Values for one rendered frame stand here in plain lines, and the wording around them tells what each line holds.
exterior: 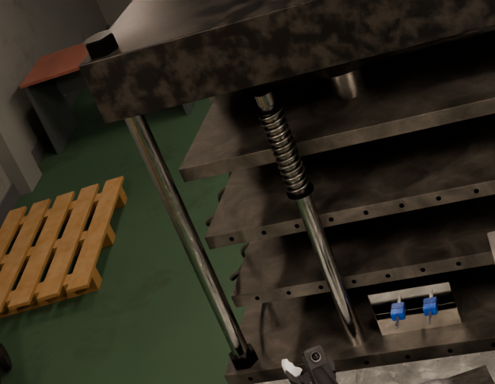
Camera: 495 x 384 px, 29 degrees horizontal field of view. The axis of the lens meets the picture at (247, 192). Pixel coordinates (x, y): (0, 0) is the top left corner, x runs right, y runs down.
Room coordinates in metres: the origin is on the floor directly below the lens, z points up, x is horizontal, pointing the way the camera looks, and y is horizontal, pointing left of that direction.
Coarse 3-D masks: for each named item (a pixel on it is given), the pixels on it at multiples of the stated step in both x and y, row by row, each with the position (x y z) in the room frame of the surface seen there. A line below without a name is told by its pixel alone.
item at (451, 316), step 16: (448, 272) 2.56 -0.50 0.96; (384, 288) 2.61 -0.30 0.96; (400, 288) 2.58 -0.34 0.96; (416, 288) 2.55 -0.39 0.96; (432, 288) 2.53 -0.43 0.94; (448, 288) 2.51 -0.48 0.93; (384, 304) 2.60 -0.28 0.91; (400, 304) 2.58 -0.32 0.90; (416, 304) 2.56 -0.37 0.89; (448, 304) 2.52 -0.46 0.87; (384, 320) 2.60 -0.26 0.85; (400, 320) 2.58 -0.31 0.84; (416, 320) 2.56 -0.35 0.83; (432, 320) 2.54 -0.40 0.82; (448, 320) 2.53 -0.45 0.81
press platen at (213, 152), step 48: (432, 48) 2.96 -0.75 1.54; (480, 48) 2.81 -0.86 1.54; (240, 96) 3.23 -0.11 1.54; (288, 96) 3.05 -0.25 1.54; (384, 96) 2.75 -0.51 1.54; (432, 96) 2.61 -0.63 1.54; (480, 96) 2.49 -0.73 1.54; (192, 144) 2.98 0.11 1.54; (240, 144) 2.83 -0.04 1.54; (336, 144) 2.63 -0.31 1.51
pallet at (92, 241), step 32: (96, 192) 6.30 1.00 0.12; (32, 224) 6.17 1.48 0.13; (96, 224) 5.76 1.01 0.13; (0, 256) 5.88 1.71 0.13; (32, 256) 5.68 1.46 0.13; (64, 256) 5.50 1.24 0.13; (96, 256) 5.32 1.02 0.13; (0, 288) 5.42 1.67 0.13; (32, 288) 5.25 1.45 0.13; (64, 288) 5.18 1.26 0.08; (96, 288) 5.14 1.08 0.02
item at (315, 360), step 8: (304, 352) 1.67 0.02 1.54; (312, 352) 1.66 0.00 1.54; (320, 352) 1.66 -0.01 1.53; (304, 360) 1.67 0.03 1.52; (312, 360) 1.65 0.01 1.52; (320, 360) 1.65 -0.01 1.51; (312, 368) 1.64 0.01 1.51; (320, 368) 1.64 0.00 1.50; (328, 368) 1.64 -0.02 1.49; (312, 376) 1.64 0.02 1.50; (320, 376) 1.63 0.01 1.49; (328, 376) 1.63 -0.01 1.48
